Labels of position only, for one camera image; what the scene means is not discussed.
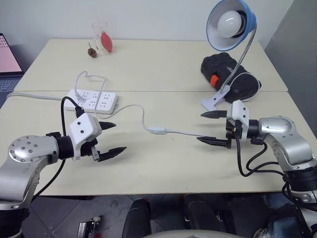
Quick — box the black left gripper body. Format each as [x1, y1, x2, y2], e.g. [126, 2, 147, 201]
[80, 137, 102, 162]

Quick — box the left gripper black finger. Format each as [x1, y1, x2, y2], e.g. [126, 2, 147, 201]
[98, 147, 128, 163]
[99, 121, 117, 131]

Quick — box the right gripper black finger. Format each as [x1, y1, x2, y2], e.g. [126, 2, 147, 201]
[196, 135, 228, 148]
[201, 110, 228, 119]

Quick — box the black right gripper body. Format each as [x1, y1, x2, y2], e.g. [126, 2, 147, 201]
[224, 116, 242, 149]

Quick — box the blue clip-on desk lamp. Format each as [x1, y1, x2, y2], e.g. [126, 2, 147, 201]
[200, 0, 258, 113]

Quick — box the white power strip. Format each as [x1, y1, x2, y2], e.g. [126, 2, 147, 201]
[63, 89, 119, 115]

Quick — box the black pack with orange button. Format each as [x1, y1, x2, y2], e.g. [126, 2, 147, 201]
[200, 52, 262, 103]

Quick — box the dark rounded shape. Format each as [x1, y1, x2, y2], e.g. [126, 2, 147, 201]
[183, 194, 221, 233]
[122, 198, 153, 238]

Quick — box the small brown round trinket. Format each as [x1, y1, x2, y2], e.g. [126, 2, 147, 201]
[87, 42, 98, 59]

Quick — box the small black floor device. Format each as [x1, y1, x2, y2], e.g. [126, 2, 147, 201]
[78, 215, 103, 238]

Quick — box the red rubber air blower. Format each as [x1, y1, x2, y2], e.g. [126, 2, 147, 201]
[96, 13, 115, 54]

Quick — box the white round light bulb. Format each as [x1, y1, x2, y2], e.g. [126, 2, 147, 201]
[217, 10, 245, 39]

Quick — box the clear glass beaker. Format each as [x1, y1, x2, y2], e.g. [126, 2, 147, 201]
[92, 20, 117, 58]

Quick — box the light grey rounded robot body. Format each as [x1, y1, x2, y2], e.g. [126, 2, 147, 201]
[143, 229, 237, 238]

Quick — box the blue jeans leg with shoe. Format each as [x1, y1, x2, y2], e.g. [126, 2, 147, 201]
[252, 195, 308, 238]

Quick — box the laptop with pink screen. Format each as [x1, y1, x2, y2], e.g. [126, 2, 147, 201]
[0, 32, 24, 94]

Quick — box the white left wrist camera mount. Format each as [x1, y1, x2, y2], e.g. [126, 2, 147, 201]
[68, 113, 103, 161]

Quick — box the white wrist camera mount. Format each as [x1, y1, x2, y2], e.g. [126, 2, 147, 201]
[227, 100, 250, 143]
[68, 113, 103, 161]

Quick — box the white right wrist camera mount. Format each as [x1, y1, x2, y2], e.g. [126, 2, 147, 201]
[227, 100, 250, 143]

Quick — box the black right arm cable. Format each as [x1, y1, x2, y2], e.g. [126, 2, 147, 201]
[235, 136, 288, 178]

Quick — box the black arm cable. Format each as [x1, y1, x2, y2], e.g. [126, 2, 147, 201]
[235, 136, 288, 178]
[31, 96, 86, 199]

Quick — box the white cable with inline switch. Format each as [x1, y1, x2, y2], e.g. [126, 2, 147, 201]
[74, 71, 263, 137]

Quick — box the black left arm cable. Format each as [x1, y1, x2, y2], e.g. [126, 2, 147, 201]
[31, 96, 86, 199]

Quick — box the white inline cord switch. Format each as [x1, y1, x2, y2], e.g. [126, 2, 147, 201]
[146, 126, 167, 135]

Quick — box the grey power strip cable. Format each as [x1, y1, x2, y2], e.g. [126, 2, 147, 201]
[6, 92, 68, 102]

